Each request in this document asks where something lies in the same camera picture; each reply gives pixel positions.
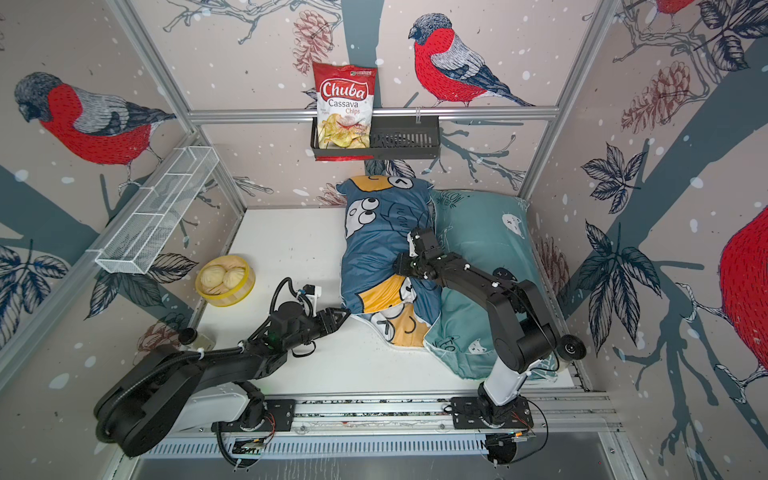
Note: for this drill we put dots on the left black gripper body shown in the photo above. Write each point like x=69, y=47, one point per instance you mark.
x=306, y=333

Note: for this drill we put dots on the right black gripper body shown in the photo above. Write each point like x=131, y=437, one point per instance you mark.
x=410, y=266

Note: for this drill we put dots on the blue cartoon pillow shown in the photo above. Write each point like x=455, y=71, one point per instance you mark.
x=380, y=213

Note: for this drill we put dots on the teal cat pillow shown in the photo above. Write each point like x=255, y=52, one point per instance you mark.
x=490, y=231

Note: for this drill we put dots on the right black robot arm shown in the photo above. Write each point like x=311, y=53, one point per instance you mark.
x=522, y=332

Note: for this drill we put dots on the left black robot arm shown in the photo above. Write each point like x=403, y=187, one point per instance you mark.
x=146, y=404

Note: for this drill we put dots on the right white bun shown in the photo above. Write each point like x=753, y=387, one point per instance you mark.
x=233, y=277

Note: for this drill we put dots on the white bun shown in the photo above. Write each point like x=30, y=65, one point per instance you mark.
x=211, y=277
x=233, y=277

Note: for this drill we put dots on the yellow bowl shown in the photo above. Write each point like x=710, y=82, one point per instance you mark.
x=221, y=297

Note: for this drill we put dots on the left white bun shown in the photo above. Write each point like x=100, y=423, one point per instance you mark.
x=211, y=277

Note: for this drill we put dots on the small black-capped jar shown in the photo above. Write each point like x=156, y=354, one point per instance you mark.
x=191, y=339

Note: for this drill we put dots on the red Chuba chips bag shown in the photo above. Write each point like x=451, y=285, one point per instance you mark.
x=345, y=102

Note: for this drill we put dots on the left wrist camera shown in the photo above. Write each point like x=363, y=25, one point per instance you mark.
x=312, y=292

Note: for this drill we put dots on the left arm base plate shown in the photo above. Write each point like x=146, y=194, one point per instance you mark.
x=267, y=416

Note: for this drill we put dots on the black wall basket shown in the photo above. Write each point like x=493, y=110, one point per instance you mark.
x=391, y=138

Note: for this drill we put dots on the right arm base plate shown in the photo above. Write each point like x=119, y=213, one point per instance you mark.
x=474, y=413

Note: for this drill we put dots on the white wire mesh basket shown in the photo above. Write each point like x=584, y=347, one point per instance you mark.
x=140, y=239

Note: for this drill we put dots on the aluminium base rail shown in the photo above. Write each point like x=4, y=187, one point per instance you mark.
x=562, y=410

